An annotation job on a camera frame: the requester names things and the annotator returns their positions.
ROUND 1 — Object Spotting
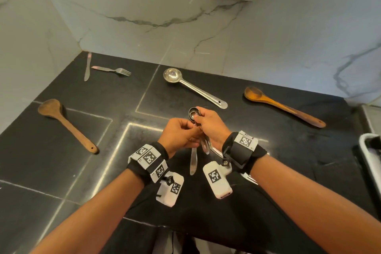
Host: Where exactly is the person's left hand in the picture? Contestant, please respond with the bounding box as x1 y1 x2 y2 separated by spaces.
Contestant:
157 118 203 159

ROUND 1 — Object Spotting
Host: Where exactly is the black left wristband with markers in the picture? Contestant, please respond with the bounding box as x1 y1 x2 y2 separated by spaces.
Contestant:
126 142 170 186

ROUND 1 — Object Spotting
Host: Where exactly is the light wooden spoon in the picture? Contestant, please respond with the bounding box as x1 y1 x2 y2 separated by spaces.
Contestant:
244 87 327 129

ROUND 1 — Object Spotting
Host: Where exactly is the person's right hand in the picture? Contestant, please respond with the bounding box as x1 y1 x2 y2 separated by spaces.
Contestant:
195 106 232 151

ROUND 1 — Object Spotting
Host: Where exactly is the person's left forearm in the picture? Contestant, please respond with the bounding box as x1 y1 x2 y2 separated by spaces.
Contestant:
30 169 145 254

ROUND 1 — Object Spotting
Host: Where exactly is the black right wristband with markers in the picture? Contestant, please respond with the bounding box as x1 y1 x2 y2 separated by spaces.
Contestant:
222 131 268 174

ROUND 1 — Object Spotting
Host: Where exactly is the short steel spoon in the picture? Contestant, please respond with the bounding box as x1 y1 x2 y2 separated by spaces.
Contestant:
192 112 211 155

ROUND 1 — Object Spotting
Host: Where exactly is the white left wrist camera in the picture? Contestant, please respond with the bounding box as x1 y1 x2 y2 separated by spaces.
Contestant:
155 172 184 208

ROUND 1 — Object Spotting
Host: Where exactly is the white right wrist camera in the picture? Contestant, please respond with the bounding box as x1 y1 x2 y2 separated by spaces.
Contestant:
203 161 233 200

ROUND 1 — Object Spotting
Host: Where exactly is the white dish rack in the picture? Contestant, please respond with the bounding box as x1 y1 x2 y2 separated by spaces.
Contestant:
358 133 381 205

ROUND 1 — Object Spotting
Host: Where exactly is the steel ladle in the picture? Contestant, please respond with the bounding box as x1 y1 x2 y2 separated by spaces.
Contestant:
163 68 228 110

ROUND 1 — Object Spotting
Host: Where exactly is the long steel spoon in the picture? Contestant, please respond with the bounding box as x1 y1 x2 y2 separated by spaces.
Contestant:
189 107 198 176

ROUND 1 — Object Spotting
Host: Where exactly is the steel fork with patterned handle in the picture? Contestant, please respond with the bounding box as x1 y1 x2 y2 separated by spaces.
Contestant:
91 66 132 77

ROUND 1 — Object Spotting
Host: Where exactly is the person's right forearm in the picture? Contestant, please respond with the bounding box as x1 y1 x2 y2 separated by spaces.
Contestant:
250 156 381 254

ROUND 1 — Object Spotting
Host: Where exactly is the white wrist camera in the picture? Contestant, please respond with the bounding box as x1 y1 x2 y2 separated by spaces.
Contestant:
203 161 233 200
155 172 184 208

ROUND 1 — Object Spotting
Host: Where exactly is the dark wooden spoon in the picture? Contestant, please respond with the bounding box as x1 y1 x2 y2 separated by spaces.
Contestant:
38 99 99 154

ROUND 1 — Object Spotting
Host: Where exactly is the steel table knife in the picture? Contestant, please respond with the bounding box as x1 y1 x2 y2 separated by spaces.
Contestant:
84 52 92 82

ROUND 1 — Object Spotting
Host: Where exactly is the black wristband with markers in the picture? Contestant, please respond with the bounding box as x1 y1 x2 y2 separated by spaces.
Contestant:
222 131 268 174
126 142 170 186

